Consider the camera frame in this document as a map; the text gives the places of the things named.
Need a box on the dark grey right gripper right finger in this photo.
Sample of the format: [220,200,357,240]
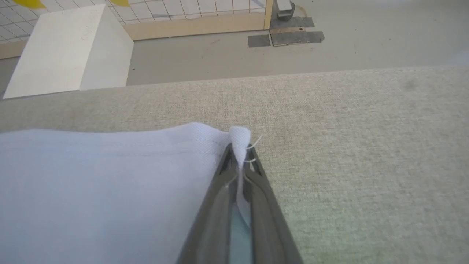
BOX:
[242,146,304,264]

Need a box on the small grey floor tape patch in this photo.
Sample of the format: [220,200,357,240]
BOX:
[248,34,272,48]

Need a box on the white box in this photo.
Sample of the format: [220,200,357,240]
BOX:
[3,4,134,99]

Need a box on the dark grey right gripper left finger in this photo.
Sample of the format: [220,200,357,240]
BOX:
[177,143,239,264]

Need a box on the lemon print partition panel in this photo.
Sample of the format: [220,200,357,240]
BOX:
[0,0,274,60]

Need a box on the metal panel stand foot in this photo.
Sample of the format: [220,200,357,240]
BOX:
[276,0,296,21]

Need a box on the grey fabric sofa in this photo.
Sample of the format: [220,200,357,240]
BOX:
[0,65,469,264]

